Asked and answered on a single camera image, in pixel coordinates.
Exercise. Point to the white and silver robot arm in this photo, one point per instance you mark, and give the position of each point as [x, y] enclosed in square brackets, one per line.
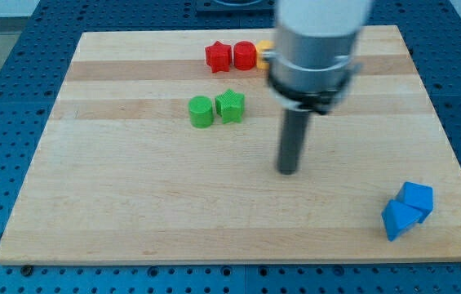
[311, 64]

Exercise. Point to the blue cube block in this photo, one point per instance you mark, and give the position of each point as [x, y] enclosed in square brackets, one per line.
[417, 196]

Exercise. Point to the green star block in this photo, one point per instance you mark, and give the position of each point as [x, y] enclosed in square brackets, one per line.
[230, 106]

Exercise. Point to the green cylinder block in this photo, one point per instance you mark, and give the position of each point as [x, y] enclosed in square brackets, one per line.
[200, 112]

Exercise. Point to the light wooden board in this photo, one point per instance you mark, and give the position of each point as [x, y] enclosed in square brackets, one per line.
[121, 177]

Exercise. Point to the dark cylindrical pointer rod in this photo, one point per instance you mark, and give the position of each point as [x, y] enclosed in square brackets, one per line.
[293, 131]

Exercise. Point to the red star block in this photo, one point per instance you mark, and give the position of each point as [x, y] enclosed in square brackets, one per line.
[218, 57]

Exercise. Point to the red cylinder block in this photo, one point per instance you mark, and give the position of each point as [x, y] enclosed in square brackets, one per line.
[244, 55]

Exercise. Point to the yellow block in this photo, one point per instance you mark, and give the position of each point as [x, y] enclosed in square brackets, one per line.
[264, 49]

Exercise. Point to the blue triangular prism block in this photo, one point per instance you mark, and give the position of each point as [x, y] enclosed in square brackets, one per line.
[398, 219]

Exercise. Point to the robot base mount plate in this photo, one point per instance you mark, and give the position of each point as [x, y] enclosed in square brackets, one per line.
[234, 5]

